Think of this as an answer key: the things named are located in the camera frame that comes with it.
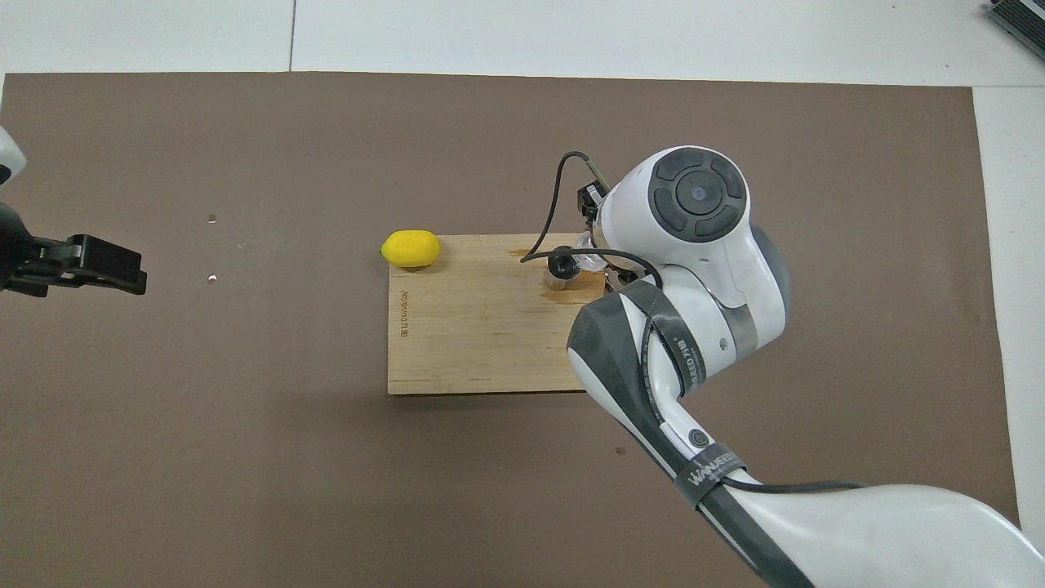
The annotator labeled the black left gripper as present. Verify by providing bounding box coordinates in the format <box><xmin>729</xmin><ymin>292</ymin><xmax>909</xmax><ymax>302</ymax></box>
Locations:
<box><xmin>0</xmin><ymin>203</ymin><xmax>149</xmax><ymax>296</ymax></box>

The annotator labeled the clear glass cup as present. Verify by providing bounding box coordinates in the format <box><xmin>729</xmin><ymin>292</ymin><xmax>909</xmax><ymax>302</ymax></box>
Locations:
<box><xmin>576</xmin><ymin>233</ymin><xmax>609</xmax><ymax>274</ymax></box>

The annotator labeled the steel jigger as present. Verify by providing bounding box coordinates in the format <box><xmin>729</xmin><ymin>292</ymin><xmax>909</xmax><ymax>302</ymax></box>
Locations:
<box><xmin>543</xmin><ymin>245</ymin><xmax>582</xmax><ymax>292</ymax></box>

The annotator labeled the wooden cutting board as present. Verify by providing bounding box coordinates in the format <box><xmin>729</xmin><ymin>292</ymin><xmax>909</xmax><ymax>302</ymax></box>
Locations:
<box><xmin>387</xmin><ymin>233</ymin><xmax>609</xmax><ymax>396</ymax></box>

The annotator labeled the yellow lemon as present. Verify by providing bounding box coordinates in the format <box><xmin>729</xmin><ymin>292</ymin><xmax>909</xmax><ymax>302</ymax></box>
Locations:
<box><xmin>380</xmin><ymin>229</ymin><xmax>442</xmax><ymax>270</ymax></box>

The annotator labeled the brown table mat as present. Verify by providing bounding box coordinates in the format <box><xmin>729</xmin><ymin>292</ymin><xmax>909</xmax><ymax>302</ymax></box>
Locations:
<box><xmin>0</xmin><ymin>72</ymin><xmax>1028</xmax><ymax>588</ymax></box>

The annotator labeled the grey ribbed device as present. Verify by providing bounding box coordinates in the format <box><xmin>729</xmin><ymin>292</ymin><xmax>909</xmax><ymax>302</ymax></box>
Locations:
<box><xmin>984</xmin><ymin>0</ymin><xmax>1045</xmax><ymax>60</ymax></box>

